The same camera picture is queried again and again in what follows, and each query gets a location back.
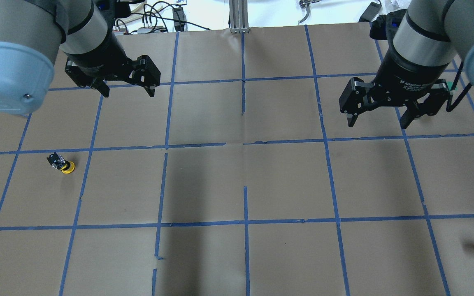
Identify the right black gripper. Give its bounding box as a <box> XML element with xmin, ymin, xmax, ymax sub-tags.
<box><xmin>339</xmin><ymin>58</ymin><xmax>453</xmax><ymax>130</ymax></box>

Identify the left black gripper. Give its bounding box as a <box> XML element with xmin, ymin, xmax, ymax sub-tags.
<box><xmin>61</xmin><ymin>37</ymin><xmax>160</xmax><ymax>97</ymax></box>

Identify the yellow push button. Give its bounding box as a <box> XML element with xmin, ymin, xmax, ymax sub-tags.
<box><xmin>46</xmin><ymin>152</ymin><xmax>75</xmax><ymax>174</ymax></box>

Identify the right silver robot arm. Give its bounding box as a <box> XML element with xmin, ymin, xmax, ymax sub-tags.
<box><xmin>339</xmin><ymin>0</ymin><xmax>474</xmax><ymax>129</ymax></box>

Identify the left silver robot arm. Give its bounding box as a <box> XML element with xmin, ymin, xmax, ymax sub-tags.
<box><xmin>0</xmin><ymin>0</ymin><xmax>160</xmax><ymax>115</ymax></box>

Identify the black power adapter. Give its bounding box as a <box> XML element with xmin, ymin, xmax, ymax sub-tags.
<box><xmin>358</xmin><ymin>0</ymin><xmax>382</xmax><ymax>22</ymax></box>

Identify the black cable bundle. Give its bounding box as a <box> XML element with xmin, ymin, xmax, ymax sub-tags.
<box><xmin>114</xmin><ymin>1</ymin><xmax>211</xmax><ymax>34</ymax></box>

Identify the aluminium frame post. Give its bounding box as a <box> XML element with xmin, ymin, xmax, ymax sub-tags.
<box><xmin>229</xmin><ymin>0</ymin><xmax>250</xmax><ymax>34</ymax></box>

